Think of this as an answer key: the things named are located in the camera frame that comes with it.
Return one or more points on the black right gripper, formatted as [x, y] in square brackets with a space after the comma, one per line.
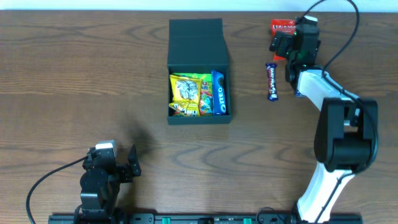
[280, 43]

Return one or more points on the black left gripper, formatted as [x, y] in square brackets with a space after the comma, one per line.
[125, 172]

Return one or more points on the red snack bag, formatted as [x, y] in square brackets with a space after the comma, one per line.
[282, 25]

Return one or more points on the yellow snack bag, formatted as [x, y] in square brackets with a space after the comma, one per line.
[186, 93]

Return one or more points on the blue Oreo pack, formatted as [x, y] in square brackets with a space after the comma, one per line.
[219, 97]

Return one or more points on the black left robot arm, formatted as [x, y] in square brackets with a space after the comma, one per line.
[100, 184]

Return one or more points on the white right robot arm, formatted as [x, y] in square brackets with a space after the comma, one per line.
[346, 138]

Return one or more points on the small blue candy pack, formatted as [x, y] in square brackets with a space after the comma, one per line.
[298, 94]

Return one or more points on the Dairy Milk chocolate bar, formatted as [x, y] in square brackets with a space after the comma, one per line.
[272, 90]

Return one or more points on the dark green open box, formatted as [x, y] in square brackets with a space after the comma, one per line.
[198, 46]

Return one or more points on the Haribo gummy bag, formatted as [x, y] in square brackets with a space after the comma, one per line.
[206, 99]

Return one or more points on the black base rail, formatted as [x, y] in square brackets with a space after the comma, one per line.
[148, 218]

